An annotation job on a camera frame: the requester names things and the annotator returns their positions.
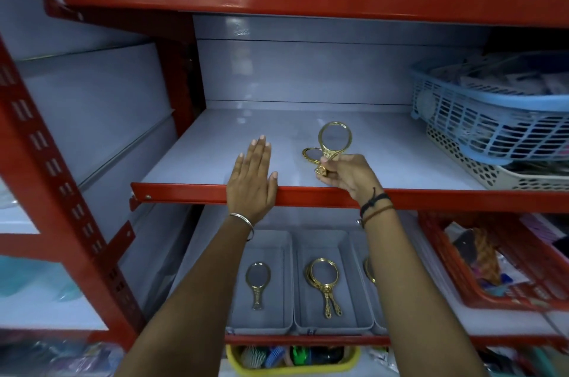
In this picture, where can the person's left hand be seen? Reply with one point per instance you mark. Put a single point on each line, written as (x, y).
(249, 185)

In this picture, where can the person's right hand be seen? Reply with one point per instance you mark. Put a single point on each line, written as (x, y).
(351, 174)

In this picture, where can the person's left little finger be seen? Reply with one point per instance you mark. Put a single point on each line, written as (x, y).
(239, 166)

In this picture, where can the person's right thumb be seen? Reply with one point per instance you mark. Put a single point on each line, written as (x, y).
(332, 159)

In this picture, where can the person's left thumb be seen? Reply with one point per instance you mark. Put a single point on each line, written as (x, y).
(272, 184)

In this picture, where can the person's left middle finger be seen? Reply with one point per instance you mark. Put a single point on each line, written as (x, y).
(260, 153)

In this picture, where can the large gold hand mirror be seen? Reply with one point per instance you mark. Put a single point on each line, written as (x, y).
(334, 140)
(307, 276)
(324, 274)
(369, 272)

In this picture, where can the person's left forearm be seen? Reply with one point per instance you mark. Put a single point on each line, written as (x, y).
(191, 301)

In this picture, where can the person's right forearm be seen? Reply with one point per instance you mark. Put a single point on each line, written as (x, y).
(413, 296)

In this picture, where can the small gold hand mirror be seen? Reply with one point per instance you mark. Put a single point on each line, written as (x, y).
(257, 281)
(312, 154)

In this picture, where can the silver bangle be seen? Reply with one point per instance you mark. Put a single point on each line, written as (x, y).
(247, 222)

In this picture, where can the grey plastic tray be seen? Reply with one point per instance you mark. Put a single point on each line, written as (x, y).
(378, 310)
(275, 319)
(351, 310)

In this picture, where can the cream plastic perforated basket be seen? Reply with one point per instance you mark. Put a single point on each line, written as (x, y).
(489, 174)

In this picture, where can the red plastic basket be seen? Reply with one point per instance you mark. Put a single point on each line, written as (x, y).
(449, 265)

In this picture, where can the blue plastic lattice basket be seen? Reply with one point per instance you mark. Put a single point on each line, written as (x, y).
(484, 116)

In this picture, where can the green plastic clip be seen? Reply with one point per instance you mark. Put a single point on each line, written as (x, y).
(298, 353)

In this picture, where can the blue comb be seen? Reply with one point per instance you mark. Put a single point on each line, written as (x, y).
(274, 356)

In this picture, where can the assorted goods in red basket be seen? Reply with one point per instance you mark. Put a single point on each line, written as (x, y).
(489, 256)

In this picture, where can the yellow plastic basket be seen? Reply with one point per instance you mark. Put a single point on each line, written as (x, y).
(249, 371)

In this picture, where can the packets in blue basket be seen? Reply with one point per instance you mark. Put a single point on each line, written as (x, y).
(520, 79)

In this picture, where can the teal plastic ware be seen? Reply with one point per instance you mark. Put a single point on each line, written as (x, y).
(35, 279)

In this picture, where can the pile of clear wrapped packets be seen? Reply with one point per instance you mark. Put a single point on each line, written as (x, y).
(57, 359)

